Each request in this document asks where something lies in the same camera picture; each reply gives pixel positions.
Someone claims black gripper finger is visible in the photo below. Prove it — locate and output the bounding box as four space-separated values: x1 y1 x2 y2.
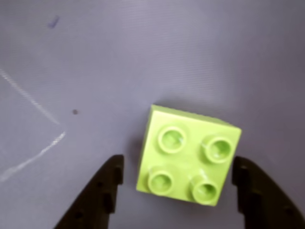
54 154 125 229
231 156 305 229

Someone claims green lego block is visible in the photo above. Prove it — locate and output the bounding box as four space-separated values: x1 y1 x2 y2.
135 104 243 207

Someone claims gray mat with chalk square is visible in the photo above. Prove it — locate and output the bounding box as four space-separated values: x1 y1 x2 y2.
0 0 305 229

